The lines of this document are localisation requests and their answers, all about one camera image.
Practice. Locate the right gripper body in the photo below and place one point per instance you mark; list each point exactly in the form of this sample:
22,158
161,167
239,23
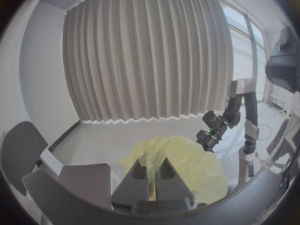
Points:
211,144

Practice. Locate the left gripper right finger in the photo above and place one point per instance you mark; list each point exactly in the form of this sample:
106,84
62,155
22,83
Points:
173,189

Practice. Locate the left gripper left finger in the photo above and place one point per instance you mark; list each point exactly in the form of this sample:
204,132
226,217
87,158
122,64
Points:
131,186

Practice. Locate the yellow plastic bag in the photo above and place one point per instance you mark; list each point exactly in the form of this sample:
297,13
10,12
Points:
189,165

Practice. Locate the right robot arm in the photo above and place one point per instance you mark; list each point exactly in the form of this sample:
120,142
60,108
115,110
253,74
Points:
249,106

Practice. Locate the window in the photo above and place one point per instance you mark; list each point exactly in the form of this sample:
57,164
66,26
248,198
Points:
242,62

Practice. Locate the white curtain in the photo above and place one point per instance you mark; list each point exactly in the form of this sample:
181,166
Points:
140,55

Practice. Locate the grey white chair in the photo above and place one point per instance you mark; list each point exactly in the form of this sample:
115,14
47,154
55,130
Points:
21,149

